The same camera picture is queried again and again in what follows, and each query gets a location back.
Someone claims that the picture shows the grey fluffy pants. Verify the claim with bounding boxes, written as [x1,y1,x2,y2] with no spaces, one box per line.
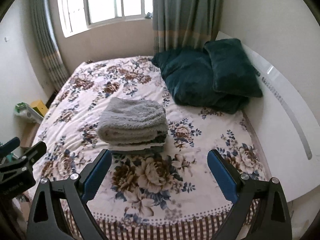
[97,97,168,143]

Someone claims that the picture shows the green white package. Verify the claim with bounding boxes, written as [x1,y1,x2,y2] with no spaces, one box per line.
[15,102,43,124]

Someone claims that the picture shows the yellow box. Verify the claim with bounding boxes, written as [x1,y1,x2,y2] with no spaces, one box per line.
[30,100,48,117]

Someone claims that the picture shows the white headboard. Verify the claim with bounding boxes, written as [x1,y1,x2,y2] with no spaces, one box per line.
[215,31,320,203]

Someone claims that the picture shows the floral bed blanket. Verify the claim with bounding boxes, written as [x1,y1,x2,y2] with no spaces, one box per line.
[33,56,266,239]

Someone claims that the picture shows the green striped left curtain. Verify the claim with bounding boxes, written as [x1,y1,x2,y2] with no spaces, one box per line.
[30,0,70,92]

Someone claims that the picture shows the green striped curtain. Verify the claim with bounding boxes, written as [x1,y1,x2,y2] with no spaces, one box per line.
[152,0,223,53]
[30,0,70,92]

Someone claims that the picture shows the dark green folded garment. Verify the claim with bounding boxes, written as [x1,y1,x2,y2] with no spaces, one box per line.
[109,134,167,146]

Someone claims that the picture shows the dark green pillow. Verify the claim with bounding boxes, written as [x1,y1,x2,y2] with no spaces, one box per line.
[203,38,263,98]

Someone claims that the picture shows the dark green folded quilt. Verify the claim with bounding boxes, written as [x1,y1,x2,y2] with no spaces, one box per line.
[151,47,249,114]

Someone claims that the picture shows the green striped right curtain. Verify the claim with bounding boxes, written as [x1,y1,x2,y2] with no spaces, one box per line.
[152,0,223,53]

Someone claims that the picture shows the window with white frame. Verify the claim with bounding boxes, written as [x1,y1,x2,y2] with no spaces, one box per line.
[57,0,153,37]

